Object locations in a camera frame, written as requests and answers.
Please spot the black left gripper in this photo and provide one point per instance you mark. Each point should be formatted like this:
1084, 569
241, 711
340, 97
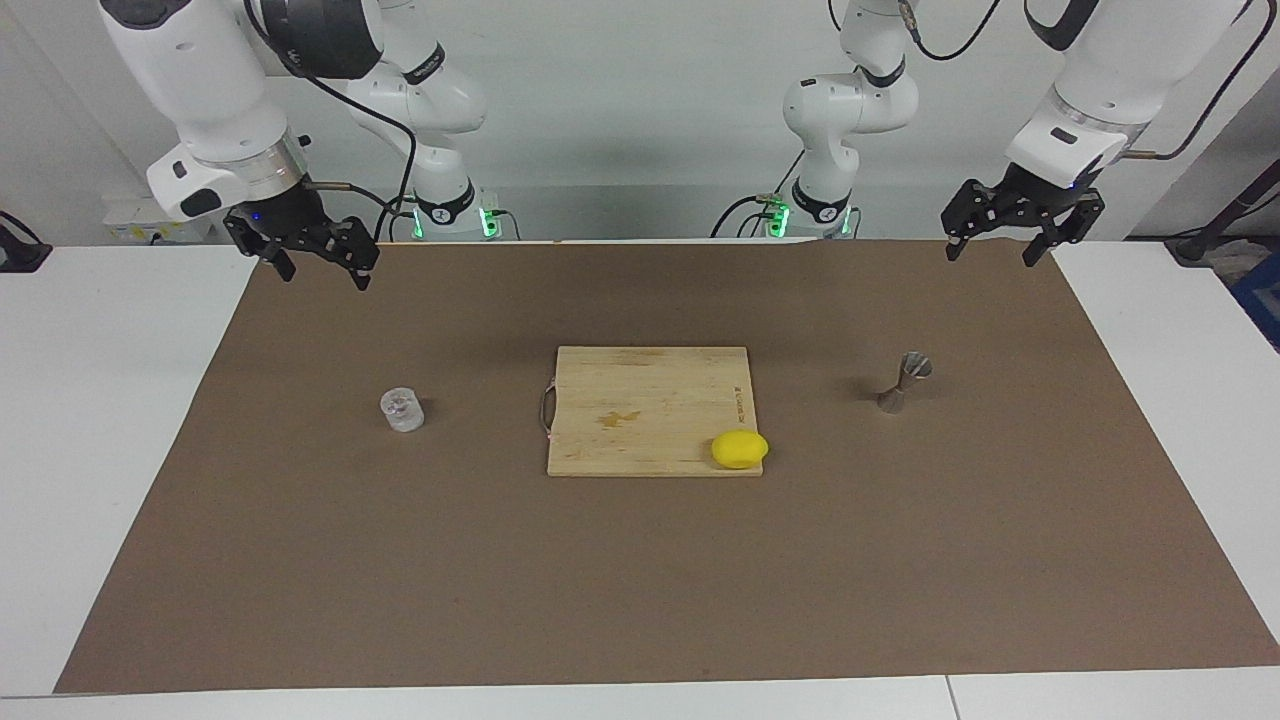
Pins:
1040, 195

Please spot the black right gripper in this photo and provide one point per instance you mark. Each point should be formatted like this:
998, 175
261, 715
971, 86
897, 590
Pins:
290, 215

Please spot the small clear glass cup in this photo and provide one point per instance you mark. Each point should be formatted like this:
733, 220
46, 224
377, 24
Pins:
402, 410

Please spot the steel double jigger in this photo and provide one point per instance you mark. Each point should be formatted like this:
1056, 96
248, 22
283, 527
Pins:
905, 380

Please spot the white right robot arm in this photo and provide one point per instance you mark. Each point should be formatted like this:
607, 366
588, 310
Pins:
200, 80

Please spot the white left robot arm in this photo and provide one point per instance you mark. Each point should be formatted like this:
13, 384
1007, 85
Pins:
850, 110

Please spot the black stand leg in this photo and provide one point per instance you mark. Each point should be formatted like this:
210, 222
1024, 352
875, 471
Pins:
1225, 215

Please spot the blue crate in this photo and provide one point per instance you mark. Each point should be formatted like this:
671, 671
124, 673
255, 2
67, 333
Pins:
1262, 295

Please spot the yellow lemon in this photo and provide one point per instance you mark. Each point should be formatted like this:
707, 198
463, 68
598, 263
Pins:
740, 450

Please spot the wooden cutting board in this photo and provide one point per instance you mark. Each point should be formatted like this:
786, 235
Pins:
640, 420

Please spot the brown paper table mat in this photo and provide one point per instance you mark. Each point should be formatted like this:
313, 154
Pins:
640, 580

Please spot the white wall socket box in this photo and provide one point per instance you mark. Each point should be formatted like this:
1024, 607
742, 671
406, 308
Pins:
130, 215

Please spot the black clamp mount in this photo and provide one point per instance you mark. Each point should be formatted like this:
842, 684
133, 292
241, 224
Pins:
20, 255

